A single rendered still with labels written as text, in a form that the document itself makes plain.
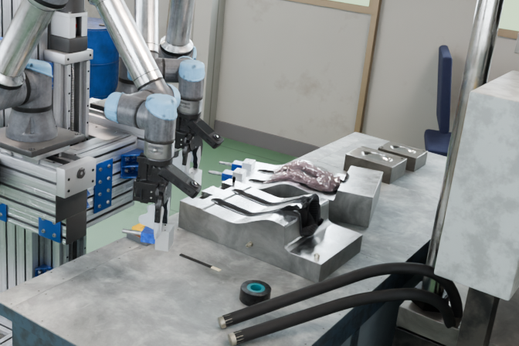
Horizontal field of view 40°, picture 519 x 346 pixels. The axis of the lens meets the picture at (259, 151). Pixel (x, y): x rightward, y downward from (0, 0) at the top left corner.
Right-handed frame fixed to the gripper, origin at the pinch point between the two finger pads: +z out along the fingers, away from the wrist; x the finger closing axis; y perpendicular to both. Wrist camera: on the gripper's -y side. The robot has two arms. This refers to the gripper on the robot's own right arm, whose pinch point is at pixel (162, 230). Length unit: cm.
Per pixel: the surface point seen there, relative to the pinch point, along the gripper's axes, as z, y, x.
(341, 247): 9, -47, -25
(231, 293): 14.8, -19.6, 0.4
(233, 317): 11.8, -23.0, 16.0
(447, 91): 13, -99, -262
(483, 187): -34, -71, 27
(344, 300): 7.0, -48.6, 7.6
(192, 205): 6.0, -0.7, -31.4
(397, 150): 9, -65, -122
